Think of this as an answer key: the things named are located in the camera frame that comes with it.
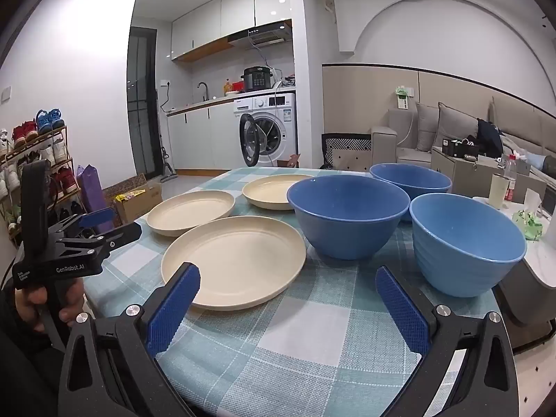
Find grey sofa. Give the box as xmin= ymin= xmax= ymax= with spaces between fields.
xmin=370 ymin=96 xmax=556 ymax=183

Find dark blue bowl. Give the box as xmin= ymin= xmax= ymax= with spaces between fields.
xmin=369 ymin=163 xmax=452 ymax=222
xmin=287 ymin=177 xmax=411 ymax=261

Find black box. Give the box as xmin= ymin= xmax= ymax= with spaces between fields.
xmin=442 ymin=138 xmax=480 ymax=159

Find white wall cabinets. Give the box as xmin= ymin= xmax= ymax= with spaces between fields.
xmin=171 ymin=0 xmax=291 ymax=62

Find white marble coffee table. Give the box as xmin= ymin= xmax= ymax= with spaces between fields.
xmin=473 ymin=195 xmax=556 ymax=350

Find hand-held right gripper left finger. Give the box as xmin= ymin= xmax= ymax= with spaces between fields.
xmin=58 ymin=263 xmax=201 ymax=417

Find black white patterned chair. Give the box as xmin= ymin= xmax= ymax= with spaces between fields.
xmin=321 ymin=132 xmax=374 ymax=171

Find black pressure cooker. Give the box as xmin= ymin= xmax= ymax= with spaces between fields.
xmin=242 ymin=66 xmax=273 ymax=93

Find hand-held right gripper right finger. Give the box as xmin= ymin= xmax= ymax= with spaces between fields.
xmin=375 ymin=266 xmax=521 ymax=417

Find purple bag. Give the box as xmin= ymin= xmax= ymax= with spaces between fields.
xmin=77 ymin=164 xmax=114 ymax=227

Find grey cushion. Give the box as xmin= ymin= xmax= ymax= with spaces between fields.
xmin=415 ymin=102 xmax=440 ymax=152
xmin=434 ymin=102 xmax=479 ymax=153

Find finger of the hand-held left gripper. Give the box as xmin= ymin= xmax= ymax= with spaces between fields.
xmin=49 ymin=207 xmax=116 ymax=238
xmin=58 ymin=222 xmax=143 ymax=255

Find blue shoes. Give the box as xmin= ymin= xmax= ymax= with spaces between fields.
xmin=35 ymin=108 xmax=66 ymax=135

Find cream plate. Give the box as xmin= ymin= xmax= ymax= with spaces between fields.
xmin=161 ymin=216 xmax=307 ymax=311
xmin=147 ymin=190 xmax=236 ymax=238
xmin=242 ymin=174 xmax=316 ymax=211

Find white washing machine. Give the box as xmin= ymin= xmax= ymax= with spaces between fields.
xmin=233 ymin=92 xmax=298 ymax=168

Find wooden shoe rack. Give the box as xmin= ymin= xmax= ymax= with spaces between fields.
xmin=0 ymin=125 xmax=85 ymax=244

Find white base cabinets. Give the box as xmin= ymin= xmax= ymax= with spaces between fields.
xmin=167 ymin=104 xmax=242 ymax=172

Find dark jacket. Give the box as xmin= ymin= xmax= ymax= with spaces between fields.
xmin=475 ymin=117 xmax=505 ymax=157

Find red shoes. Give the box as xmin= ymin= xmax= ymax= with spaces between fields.
xmin=11 ymin=120 xmax=39 ymax=147

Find cream tumbler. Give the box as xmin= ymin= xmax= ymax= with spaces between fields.
xmin=489 ymin=173 xmax=510 ymax=209

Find dark glass door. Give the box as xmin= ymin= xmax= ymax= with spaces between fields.
xmin=127 ymin=26 xmax=158 ymax=179

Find teal checked tablecloth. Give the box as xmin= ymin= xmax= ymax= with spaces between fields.
xmin=82 ymin=167 xmax=500 ymax=417

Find green tissue pack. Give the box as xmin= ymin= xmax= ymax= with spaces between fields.
xmin=512 ymin=191 xmax=546 ymax=240

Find grey side cabinet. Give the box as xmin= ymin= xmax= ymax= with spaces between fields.
xmin=431 ymin=145 xmax=548 ymax=203

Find plastic bottle red label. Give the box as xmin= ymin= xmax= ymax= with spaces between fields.
xmin=504 ymin=154 xmax=520 ymax=203

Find range hood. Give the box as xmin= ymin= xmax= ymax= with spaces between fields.
xmin=228 ymin=21 xmax=293 ymax=49

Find person's left hand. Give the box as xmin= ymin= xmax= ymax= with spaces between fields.
xmin=14 ymin=277 xmax=86 ymax=330

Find light blue ribbed bowl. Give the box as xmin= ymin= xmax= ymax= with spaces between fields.
xmin=409 ymin=194 xmax=528 ymax=298

